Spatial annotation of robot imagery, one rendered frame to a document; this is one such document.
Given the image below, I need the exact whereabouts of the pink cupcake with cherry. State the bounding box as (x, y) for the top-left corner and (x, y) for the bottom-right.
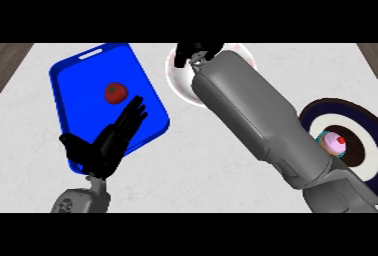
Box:
(316, 130), (348, 159)

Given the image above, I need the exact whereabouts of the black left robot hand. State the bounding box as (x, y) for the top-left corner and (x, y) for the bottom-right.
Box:
(57, 95), (149, 180)

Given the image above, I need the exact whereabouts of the red tomato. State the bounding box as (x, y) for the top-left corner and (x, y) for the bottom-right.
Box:
(103, 81), (130, 105)

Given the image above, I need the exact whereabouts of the dark blue and white bowl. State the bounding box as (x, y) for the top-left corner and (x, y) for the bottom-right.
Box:
(296, 97), (378, 193)

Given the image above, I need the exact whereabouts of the white plate with pink rim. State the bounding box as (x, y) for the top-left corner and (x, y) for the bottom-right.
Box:
(163, 42), (258, 109)

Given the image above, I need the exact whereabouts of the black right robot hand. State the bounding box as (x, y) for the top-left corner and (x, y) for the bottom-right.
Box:
(172, 42), (226, 69)

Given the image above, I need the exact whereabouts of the blue cutting board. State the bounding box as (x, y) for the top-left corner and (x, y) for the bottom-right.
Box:
(47, 42), (171, 176)

